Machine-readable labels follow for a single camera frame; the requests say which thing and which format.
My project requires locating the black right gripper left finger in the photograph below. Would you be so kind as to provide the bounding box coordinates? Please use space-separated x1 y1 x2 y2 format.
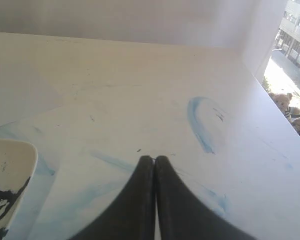
72 156 156 240

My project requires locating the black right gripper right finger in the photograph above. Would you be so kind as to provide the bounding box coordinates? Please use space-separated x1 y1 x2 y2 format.
154 155 254 240

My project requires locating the white paper sheet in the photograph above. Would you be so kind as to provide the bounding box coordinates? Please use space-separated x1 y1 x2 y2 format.
0 96 238 240

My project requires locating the white square paint plate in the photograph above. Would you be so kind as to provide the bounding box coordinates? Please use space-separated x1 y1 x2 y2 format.
0 138 38 240

